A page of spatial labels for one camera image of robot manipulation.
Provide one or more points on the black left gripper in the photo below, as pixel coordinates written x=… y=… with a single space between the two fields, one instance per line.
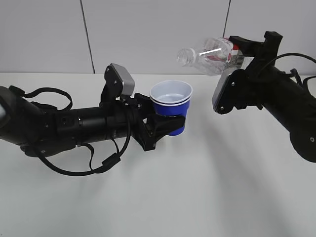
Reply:
x=135 y=110

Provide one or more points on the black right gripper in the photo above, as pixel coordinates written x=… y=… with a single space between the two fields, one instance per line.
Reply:
x=262 y=52

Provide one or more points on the blue plastic cup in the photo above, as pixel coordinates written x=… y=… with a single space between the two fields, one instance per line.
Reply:
x=171 y=92
x=172 y=108

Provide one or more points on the clear Wahaha water bottle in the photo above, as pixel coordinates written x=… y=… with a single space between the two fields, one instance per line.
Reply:
x=212 y=57

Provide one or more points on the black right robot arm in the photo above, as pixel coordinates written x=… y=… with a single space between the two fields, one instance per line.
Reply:
x=287 y=100

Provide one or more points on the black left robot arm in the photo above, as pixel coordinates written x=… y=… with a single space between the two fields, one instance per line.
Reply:
x=41 y=127

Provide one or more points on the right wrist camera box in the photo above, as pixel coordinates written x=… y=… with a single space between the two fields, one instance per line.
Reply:
x=234 y=91

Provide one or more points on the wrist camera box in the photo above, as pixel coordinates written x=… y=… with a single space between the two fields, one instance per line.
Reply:
x=118 y=82
x=234 y=91

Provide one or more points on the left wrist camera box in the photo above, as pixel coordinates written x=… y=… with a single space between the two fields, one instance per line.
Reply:
x=118 y=82

